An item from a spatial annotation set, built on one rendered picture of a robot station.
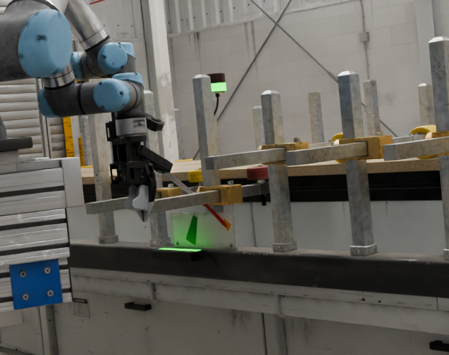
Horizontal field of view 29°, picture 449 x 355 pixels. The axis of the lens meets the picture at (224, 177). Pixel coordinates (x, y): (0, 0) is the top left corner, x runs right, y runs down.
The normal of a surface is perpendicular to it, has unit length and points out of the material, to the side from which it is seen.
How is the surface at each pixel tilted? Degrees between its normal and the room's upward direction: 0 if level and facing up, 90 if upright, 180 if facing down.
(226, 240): 90
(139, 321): 90
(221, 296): 90
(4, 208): 90
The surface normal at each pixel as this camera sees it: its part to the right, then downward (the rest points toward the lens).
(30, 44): -0.15, 0.18
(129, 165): 0.68, -0.03
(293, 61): -0.67, 0.11
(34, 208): 0.30, 0.02
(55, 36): 0.95, 0.00
